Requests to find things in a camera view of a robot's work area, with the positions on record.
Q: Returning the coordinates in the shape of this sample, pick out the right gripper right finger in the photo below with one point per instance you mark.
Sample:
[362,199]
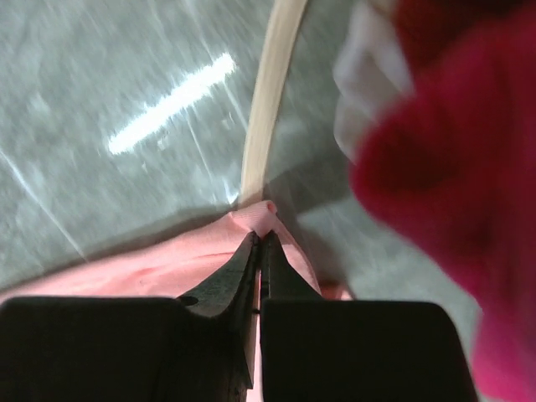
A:
[315,349]

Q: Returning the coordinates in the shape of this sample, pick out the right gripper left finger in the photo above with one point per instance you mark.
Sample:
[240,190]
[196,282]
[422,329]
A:
[194,347]

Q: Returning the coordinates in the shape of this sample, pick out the pink t-shirt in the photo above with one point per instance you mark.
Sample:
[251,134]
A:
[178,265]

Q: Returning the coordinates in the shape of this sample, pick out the red folded t-shirt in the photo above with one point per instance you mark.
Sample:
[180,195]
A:
[452,169]

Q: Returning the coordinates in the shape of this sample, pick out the white garment under red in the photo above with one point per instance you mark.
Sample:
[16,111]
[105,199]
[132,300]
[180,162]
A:
[370,73]

